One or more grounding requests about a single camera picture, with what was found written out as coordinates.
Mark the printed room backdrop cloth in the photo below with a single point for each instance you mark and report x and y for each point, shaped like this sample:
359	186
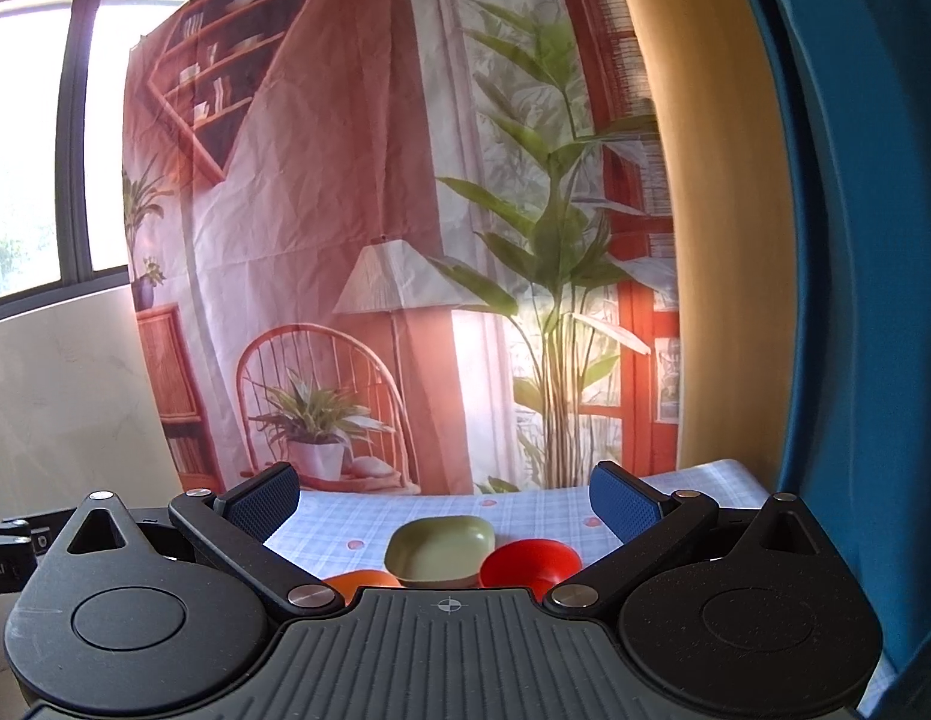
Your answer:
407	246

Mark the red round bowl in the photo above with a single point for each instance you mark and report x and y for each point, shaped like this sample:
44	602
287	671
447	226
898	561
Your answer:
534	564

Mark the orange-red round bowl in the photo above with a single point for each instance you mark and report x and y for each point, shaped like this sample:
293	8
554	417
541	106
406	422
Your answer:
350	583

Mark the blue curtain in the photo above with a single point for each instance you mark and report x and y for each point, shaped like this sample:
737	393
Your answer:
854	85

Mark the green square plate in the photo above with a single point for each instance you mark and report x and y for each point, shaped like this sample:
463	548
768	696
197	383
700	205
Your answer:
440	552

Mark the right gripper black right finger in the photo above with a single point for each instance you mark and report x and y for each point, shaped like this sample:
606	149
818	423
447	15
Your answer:
652	527

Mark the dark window frame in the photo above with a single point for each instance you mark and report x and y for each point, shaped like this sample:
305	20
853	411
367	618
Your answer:
76	275

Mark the yellow wooden panel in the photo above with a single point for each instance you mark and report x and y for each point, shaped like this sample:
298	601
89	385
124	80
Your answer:
727	165

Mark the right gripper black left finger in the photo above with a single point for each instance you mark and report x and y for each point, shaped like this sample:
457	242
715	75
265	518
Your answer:
230	532

